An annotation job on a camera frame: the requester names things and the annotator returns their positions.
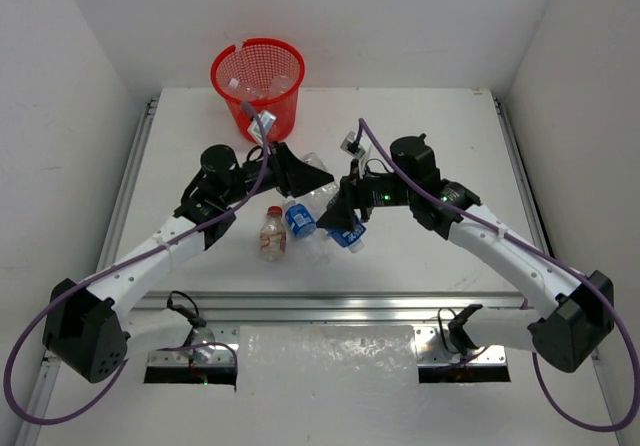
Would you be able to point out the large clear plastic bottle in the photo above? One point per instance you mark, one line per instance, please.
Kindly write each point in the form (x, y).
(245, 91)

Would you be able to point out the red-capped labelled plastic bottle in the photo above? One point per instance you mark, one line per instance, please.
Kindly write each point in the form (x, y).
(273, 235)

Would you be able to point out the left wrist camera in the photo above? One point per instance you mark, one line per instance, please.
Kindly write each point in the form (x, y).
(259, 129)

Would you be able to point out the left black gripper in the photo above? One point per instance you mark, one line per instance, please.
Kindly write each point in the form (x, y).
(284, 169)

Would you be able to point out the aluminium frame rail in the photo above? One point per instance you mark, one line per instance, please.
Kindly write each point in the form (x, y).
(343, 308)

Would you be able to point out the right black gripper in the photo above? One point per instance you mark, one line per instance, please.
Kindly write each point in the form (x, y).
(352, 195)

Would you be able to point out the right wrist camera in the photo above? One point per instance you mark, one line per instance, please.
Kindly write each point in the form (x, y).
(358, 147)

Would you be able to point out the clear bottle blue-white cap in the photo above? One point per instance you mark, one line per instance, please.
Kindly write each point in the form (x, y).
(316, 201)

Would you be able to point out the blue-label plastic bottle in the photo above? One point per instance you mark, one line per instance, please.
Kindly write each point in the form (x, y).
(349, 239)

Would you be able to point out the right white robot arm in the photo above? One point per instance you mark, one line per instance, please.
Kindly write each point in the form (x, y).
(566, 320)

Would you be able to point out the red mesh plastic bin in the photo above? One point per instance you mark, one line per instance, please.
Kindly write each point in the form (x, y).
(265, 72)

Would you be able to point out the clear crushed bottle blue cap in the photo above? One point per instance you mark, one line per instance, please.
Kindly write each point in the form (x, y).
(280, 85)

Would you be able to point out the blue-label bottle white cap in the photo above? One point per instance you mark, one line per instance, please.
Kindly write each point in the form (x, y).
(309, 244)

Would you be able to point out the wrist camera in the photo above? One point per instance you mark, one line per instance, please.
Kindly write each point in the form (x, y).
(259, 129)
(358, 147)

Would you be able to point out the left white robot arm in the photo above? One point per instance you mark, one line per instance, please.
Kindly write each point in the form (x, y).
(85, 326)

